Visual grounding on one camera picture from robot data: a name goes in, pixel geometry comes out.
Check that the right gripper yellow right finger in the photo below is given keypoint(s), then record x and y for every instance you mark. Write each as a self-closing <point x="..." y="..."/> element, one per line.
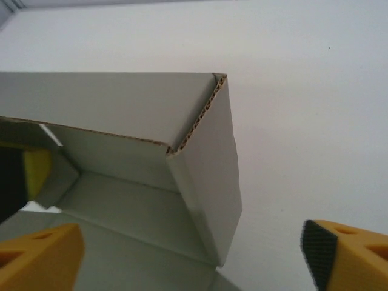
<point x="354" y="260"/>

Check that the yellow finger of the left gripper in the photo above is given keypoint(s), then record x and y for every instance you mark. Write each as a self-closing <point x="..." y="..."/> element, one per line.
<point x="34" y="174"/>

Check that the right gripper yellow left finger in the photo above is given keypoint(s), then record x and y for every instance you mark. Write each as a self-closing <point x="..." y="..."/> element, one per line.
<point x="39" y="257"/>

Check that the grey tray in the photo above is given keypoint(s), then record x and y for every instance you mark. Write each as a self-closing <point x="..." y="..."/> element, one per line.
<point x="127" y="194"/>

